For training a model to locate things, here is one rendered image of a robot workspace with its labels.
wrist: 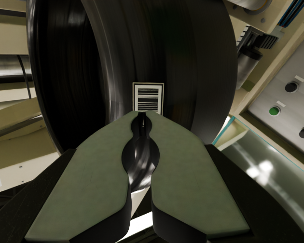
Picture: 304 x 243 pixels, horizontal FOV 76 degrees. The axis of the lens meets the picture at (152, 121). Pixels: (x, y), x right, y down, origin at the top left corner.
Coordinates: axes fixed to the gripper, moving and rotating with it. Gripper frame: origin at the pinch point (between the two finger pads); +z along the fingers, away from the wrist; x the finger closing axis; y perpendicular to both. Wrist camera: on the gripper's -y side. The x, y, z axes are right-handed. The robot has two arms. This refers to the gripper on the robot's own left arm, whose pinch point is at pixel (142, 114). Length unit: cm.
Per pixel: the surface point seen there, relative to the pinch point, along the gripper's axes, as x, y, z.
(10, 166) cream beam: -51, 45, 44
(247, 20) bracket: 23.7, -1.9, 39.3
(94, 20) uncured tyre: -6.5, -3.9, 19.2
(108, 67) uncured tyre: -4.9, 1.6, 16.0
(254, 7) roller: 23.2, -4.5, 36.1
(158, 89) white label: 1.7, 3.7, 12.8
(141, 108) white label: -0.6, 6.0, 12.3
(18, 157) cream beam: -50, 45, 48
